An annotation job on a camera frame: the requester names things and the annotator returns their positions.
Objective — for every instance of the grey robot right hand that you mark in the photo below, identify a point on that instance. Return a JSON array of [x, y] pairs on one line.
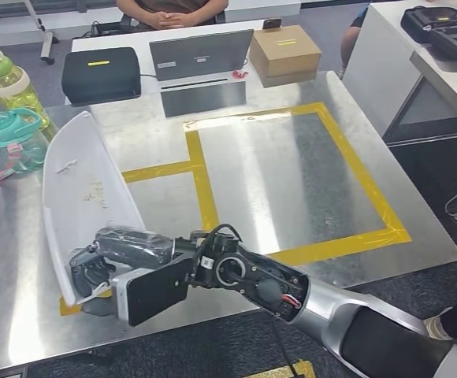
[[134, 248]]

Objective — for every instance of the white plastic car part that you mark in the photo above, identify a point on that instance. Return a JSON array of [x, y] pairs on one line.
[[79, 188]]

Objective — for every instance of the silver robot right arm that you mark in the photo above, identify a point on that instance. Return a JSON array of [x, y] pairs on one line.
[[331, 318]]

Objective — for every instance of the yellow workbench tape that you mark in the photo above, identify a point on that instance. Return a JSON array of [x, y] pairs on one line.
[[205, 188]]

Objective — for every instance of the steel workbench table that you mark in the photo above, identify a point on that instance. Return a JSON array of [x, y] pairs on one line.
[[448, 83], [272, 182]]

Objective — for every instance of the black carrying case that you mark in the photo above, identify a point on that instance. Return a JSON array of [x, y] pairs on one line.
[[100, 78]]

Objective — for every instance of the teal water bottle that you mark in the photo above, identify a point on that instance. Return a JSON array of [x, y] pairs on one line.
[[15, 141]]

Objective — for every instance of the white desk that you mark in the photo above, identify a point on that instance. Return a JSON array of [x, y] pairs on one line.
[[106, 41]]

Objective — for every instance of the grey laptop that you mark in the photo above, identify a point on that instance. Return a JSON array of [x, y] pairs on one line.
[[201, 55]]

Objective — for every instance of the small red clip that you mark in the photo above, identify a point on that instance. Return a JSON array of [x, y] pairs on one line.
[[239, 74]]

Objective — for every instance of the yellow-green water bottle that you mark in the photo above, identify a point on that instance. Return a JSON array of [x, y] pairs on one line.
[[11, 88]]

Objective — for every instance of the yellow floor tape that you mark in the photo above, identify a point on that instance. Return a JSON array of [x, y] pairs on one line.
[[283, 371]]

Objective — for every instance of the white stand leg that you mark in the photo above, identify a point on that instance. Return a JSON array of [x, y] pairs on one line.
[[45, 44]]

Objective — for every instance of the seated person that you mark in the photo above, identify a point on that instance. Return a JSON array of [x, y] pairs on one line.
[[173, 13], [348, 41]]

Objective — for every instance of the cardboard box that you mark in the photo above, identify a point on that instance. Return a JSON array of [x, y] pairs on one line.
[[283, 55]]

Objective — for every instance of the white desk side panel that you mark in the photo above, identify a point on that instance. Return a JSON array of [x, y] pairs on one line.
[[378, 68]]

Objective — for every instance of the black equipment case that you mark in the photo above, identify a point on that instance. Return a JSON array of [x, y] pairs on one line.
[[441, 28]]

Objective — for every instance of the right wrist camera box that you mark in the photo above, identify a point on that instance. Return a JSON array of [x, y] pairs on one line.
[[153, 292]]

